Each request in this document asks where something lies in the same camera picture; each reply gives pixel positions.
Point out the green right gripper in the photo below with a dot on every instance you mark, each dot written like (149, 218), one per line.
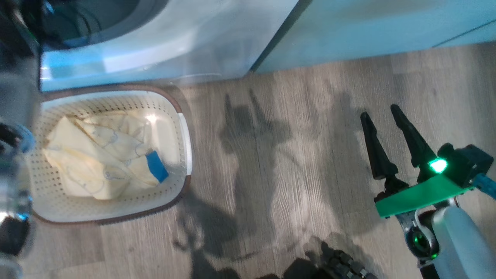
(418, 195)

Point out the cream printed garment blue cuff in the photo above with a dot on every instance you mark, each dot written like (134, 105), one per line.
(89, 162)

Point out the round black glass washer door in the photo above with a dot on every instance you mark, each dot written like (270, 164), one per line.
(15, 97)

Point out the white front-load washing machine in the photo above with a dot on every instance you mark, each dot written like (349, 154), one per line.
(174, 38)

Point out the mint green plain cabinet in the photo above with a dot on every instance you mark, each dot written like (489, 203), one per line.
(368, 31)

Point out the cream perforated brown-rimmed laundry basket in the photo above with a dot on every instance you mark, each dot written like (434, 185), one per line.
(166, 112)

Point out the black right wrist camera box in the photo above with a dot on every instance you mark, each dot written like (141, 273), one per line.
(469, 162)

